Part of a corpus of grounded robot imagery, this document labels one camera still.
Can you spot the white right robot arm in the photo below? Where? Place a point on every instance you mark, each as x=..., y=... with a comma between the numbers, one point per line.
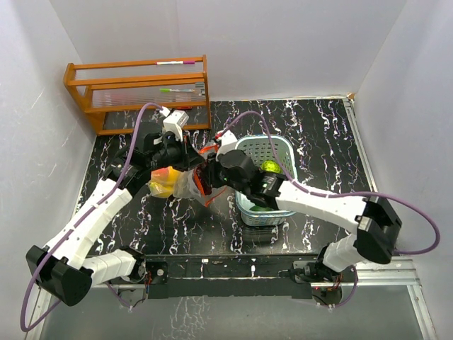
x=372, y=223

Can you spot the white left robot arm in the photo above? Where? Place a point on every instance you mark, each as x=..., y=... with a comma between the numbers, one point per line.
x=62, y=266

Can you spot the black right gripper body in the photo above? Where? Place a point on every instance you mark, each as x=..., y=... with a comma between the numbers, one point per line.
x=219, y=177

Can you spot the wooden shelf rack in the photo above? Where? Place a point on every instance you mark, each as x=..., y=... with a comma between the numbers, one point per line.
x=100, y=89

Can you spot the orange zip plastic bag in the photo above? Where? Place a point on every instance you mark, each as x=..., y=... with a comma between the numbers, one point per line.
x=193, y=184

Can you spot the pink white marker pen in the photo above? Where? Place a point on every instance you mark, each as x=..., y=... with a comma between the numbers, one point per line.
x=176, y=62

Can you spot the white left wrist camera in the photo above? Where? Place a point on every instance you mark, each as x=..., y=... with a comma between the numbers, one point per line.
x=174, y=121

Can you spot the green white marker pen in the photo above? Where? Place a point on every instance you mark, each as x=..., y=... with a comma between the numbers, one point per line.
x=168, y=90

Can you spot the aluminium frame rail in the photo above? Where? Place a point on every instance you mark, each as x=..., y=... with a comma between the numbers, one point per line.
x=401, y=271

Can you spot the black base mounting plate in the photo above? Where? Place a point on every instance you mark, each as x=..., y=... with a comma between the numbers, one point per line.
x=238, y=275

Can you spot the blue zip top bag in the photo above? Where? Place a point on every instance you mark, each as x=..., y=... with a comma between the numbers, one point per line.
x=165, y=182

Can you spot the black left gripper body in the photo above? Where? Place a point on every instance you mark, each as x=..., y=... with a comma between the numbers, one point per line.
x=170, y=154

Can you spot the white plastic basket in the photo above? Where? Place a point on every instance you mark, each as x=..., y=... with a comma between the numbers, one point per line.
x=258, y=148

